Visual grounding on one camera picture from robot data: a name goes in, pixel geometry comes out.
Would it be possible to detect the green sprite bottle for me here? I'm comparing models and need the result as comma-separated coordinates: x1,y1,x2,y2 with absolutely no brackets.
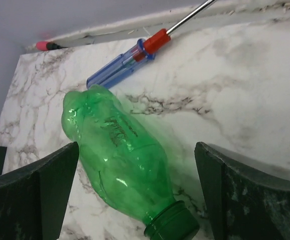
61,85,199,240

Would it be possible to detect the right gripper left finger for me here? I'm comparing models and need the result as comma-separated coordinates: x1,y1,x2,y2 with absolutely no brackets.
0,142,79,240

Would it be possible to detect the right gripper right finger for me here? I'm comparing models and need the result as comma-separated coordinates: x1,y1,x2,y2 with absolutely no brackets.
194,142,290,240

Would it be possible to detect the blue handled screwdriver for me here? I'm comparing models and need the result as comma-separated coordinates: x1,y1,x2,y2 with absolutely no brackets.
86,0,215,89

